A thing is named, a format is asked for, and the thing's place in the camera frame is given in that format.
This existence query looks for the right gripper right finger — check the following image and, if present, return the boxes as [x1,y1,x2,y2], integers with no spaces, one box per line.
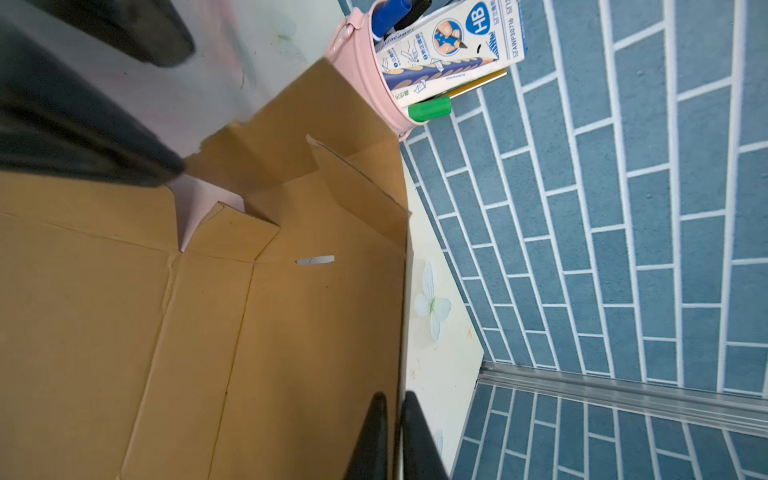
[401,391,449,480]

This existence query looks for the floral table mat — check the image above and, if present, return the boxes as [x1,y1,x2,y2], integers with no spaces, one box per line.
[0,0,485,475]

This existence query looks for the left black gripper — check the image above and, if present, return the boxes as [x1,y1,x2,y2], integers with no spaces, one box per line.
[1,0,196,187]

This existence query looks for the green marker pen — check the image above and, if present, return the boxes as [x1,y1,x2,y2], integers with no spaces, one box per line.
[407,96,453,123]

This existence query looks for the pink pen holder cup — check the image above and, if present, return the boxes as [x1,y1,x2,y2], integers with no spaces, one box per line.
[324,7,425,142]

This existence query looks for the brown cardboard paper box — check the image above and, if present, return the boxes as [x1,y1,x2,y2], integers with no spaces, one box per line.
[1,60,409,479]

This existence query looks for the blue marker pen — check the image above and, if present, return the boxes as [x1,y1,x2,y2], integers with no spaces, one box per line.
[370,0,412,41]

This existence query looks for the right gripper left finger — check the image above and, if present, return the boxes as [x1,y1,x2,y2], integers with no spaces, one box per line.
[343,392,388,480]

